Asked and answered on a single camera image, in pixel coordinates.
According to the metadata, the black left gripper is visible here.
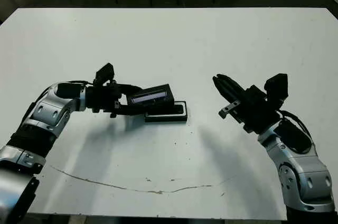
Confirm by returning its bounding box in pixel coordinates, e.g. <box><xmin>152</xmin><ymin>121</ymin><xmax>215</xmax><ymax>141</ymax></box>
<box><xmin>85</xmin><ymin>83</ymin><xmax>147</xmax><ymax>119</ymax></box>

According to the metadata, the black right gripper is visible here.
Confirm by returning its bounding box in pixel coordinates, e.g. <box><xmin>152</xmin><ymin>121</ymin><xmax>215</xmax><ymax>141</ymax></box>
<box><xmin>212</xmin><ymin>74</ymin><xmax>280</xmax><ymax>134</ymax></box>

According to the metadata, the black box lid with window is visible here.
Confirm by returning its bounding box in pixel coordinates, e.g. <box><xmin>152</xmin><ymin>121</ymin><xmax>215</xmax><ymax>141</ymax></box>
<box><xmin>126</xmin><ymin>83</ymin><xmax>175</xmax><ymax>109</ymax></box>

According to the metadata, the black box base white inlay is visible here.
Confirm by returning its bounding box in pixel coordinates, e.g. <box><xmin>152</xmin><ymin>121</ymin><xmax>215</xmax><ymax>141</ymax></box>
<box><xmin>144</xmin><ymin>101</ymin><xmax>189</xmax><ymax>124</ymax></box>

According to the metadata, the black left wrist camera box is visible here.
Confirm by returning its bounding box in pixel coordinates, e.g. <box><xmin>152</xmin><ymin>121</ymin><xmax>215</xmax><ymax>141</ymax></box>
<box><xmin>94</xmin><ymin>62</ymin><xmax>116</xmax><ymax>85</ymax></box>

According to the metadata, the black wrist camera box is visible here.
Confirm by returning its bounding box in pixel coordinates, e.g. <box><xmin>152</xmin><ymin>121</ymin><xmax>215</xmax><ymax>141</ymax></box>
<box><xmin>94</xmin><ymin>62</ymin><xmax>116</xmax><ymax>85</ymax></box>
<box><xmin>265</xmin><ymin>73</ymin><xmax>288</xmax><ymax>103</ymax></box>

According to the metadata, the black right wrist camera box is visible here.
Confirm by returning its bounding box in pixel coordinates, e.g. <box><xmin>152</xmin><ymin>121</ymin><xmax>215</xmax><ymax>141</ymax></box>
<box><xmin>265</xmin><ymin>73</ymin><xmax>288</xmax><ymax>103</ymax></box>

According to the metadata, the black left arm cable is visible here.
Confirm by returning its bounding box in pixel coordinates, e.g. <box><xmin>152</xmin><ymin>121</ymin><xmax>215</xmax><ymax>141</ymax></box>
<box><xmin>64</xmin><ymin>79</ymin><xmax>96</xmax><ymax>87</ymax></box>

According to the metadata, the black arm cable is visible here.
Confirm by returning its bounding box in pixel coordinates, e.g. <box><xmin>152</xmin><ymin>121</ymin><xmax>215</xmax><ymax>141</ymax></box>
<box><xmin>64</xmin><ymin>79</ymin><xmax>96</xmax><ymax>87</ymax></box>
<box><xmin>278</xmin><ymin>110</ymin><xmax>311</xmax><ymax>136</ymax></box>

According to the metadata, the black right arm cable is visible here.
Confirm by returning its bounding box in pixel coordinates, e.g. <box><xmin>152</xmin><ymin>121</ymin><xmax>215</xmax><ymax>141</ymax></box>
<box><xmin>278</xmin><ymin>110</ymin><xmax>311</xmax><ymax>136</ymax></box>

